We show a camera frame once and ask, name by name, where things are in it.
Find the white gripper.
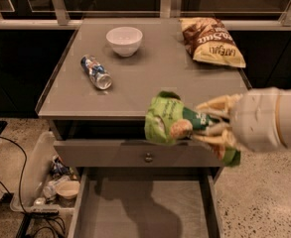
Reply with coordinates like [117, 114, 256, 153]
[192, 87, 285, 152]

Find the green rice chip bag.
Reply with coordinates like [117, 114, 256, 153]
[144, 91, 241, 167]

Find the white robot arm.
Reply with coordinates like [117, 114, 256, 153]
[193, 87, 291, 152]

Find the brown yellow chip bag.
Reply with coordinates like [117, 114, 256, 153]
[180, 17, 246, 68]

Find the round metal drawer knob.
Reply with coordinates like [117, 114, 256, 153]
[144, 153, 153, 163]

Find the grey drawer cabinet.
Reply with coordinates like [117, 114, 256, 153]
[35, 17, 255, 238]

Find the open grey middle drawer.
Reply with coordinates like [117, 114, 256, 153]
[68, 168, 224, 238]

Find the closed grey top drawer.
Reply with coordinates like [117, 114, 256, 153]
[54, 140, 223, 168]

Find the white ceramic bowl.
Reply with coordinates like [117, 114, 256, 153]
[106, 27, 143, 57]

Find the crushed blue soda can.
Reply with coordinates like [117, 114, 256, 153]
[80, 55, 112, 90]

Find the small bowl in bin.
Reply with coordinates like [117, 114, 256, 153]
[56, 180, 79, 199]

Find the blue wrapper in bin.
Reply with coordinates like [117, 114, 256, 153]
[50, 156, 71, 179]

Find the plastic bottle in bin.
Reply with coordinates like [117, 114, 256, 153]
[43, 176, 70, 198]

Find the clear plastic storage bin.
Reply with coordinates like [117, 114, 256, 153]
[10, 132, 75, 213]

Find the black power strip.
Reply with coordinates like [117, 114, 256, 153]
[31, 208, 59, 216]

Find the metal window railing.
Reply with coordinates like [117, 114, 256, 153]
[0, 0, 291, 31]

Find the black cable on floor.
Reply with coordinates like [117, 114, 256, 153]
[0, 132, 67, 238]

